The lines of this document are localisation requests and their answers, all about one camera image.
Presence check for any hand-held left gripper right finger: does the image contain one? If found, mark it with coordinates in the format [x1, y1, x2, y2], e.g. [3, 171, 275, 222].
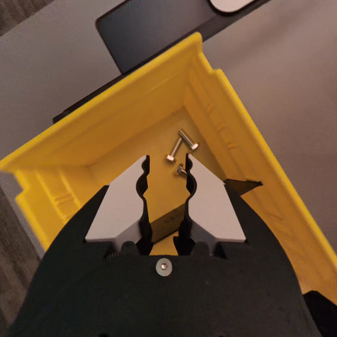
[179, 153, 247, 249]

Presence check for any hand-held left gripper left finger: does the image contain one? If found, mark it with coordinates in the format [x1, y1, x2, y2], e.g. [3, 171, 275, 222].
[84, 155, 154, 248]

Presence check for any yellow plastic bin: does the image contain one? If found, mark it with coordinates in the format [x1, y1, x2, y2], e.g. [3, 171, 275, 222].
[0, 32, 337, 306]

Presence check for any black flat pad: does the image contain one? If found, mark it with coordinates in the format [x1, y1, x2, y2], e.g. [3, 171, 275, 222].
[95, 0, 272, 75]

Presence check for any white stand base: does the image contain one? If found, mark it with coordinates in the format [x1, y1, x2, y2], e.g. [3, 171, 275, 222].
[208, 0, 254, 13]

